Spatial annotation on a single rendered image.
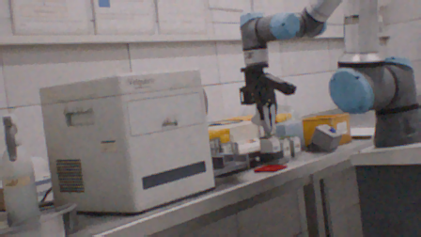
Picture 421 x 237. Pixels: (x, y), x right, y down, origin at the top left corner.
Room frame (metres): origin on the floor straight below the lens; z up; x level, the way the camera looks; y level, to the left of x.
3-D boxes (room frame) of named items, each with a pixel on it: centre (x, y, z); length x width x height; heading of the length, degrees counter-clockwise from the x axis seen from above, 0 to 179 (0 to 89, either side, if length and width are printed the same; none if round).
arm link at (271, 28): (1.79, -0.23, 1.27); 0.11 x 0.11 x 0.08; 40
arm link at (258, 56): (1.85, -0.15, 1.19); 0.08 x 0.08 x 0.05
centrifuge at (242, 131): (2.16, -0.02, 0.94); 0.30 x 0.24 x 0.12; 43
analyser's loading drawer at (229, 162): (1.59, 0.00, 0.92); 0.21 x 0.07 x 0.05; 142
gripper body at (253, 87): (1.86, -0.15, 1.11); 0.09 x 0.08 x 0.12; 50
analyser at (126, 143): (1.49, 0.20, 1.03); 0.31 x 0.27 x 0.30; 142
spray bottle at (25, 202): (1.34, 0.43, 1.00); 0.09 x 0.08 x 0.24; 52
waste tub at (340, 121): (2.16, -0.39, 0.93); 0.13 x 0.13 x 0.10; 51
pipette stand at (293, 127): (2.07, -0.25, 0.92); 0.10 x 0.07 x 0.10; 137
